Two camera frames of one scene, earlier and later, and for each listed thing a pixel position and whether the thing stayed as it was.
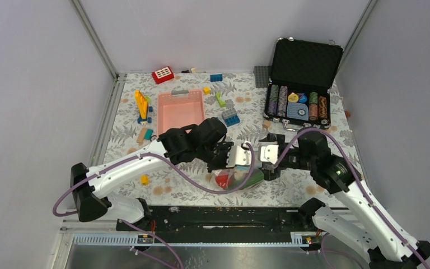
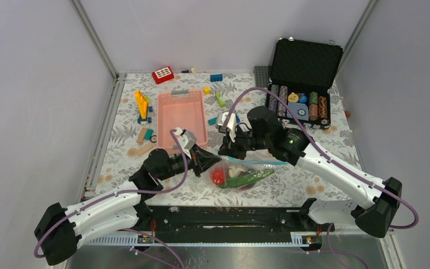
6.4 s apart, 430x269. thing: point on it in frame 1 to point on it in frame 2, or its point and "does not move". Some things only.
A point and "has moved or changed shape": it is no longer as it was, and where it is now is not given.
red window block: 163,74 does not move
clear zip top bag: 235,177 does not move
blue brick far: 216,77 does not move
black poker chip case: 302,73 does not move
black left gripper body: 216,156 to 177,168
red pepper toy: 223,180 has moved or changed shape
